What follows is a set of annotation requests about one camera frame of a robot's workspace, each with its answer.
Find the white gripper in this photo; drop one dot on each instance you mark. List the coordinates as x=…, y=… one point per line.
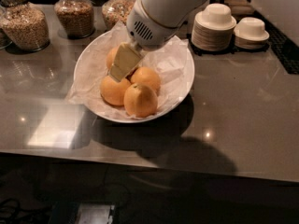
x=149, y=28

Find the orange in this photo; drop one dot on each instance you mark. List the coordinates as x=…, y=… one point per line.
x=111, y=57
x=112, y=91
x=147, y=76
x=140, y=100

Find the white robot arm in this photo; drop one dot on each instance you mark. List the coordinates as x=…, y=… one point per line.
x=281, y=15

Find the white bowl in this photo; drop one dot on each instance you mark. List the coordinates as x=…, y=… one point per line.
x=180, y=78

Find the glass jar of cereal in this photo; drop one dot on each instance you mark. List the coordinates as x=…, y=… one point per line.
x=116, y=10

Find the glass jar of grains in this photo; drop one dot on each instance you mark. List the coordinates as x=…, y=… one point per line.
x=76, y=17

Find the large stack paper bowls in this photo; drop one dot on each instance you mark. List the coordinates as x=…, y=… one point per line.
x=213, y=28

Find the glass jar of nuts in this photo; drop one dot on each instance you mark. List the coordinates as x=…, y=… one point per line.
x=25, y=26

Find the stack of brown napkins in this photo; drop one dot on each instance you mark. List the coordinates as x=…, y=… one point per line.
x=239, y=7

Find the small stack paper bowls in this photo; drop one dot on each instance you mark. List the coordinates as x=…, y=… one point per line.
x=250, y=33

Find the silver device under table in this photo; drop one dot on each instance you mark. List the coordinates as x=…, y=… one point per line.
x=95, y=214

